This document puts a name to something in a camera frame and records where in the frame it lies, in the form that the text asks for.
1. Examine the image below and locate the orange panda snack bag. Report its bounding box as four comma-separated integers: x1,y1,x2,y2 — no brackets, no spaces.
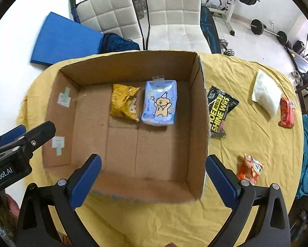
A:
236,154,264,186

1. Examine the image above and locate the red snack pack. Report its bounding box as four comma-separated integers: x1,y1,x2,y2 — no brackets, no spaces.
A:
279,98,294,128

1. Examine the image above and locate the white soft pouch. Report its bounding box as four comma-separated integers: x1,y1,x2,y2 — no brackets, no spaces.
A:
252,70,282,118

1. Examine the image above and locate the person's left hand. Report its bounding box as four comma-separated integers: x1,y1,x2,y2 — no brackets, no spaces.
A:
6,194,20,220

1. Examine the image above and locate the yellow snack bag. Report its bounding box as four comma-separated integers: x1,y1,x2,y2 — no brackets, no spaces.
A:
110,84,140,122

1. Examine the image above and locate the blue foam mat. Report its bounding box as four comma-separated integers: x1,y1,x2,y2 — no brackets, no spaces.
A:
30,12,104,66

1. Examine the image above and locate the yellow tablecloth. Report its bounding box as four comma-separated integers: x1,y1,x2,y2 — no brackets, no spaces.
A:
17,53,303,246

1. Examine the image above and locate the cardboard box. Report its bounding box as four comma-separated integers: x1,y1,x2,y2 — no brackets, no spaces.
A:
43,51,209,202

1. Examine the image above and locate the dark wooden chair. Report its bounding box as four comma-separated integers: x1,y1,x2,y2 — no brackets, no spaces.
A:
295,76,308,115

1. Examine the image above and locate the dark blue cloth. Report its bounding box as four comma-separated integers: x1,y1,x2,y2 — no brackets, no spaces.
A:
98,33,140,54

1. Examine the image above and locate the blue tissue pack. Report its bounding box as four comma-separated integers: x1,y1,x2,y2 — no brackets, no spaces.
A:
141,78,177,126

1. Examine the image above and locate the left white quilted chair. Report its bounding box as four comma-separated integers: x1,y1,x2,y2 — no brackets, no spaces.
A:
76,0,145,50

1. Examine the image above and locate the white quilted chair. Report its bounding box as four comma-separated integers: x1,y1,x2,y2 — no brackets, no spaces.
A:
146,0,211,54
76,0,145,50

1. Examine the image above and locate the chrome dumbbell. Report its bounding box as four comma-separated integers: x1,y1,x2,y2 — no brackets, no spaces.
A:
220,39,235,56

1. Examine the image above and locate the right white quilted chair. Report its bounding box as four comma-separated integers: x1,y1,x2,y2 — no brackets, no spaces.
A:
146,0,211,54

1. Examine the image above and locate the floor barbell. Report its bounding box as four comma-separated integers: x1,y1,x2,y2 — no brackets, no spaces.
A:
250,19,288,46

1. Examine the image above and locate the black blue weight bench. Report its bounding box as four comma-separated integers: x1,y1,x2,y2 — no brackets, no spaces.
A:
200,6,221,54

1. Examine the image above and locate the white barbell rack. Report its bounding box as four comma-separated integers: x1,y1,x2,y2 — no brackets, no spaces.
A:
201,0,237,36

